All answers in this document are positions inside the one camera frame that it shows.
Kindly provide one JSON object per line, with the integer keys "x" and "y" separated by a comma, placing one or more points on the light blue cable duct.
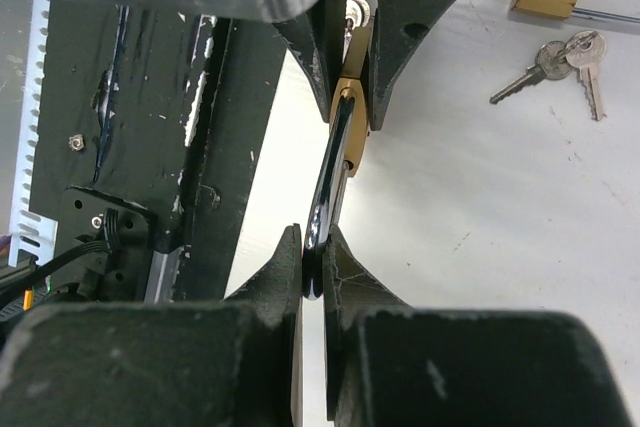
{"x": 31, "y": 233}

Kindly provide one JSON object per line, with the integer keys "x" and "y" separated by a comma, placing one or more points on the small padlock key bunch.
{"x": 556, "y": 60}

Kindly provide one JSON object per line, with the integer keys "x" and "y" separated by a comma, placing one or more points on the medium brass padlock long shackle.
{"x": 348, "y": 132}

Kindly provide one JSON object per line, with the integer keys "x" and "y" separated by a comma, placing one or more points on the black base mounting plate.
{"x": 160, "y": 117}

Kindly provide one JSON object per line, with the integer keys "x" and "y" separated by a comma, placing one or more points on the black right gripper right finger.
{"x": 392, "y": 364}

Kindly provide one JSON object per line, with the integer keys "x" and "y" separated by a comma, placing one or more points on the medium padlock keys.
{"x": 357, "y": 14}

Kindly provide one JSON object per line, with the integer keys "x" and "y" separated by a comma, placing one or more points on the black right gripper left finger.
{"x": 235, "y": 362}

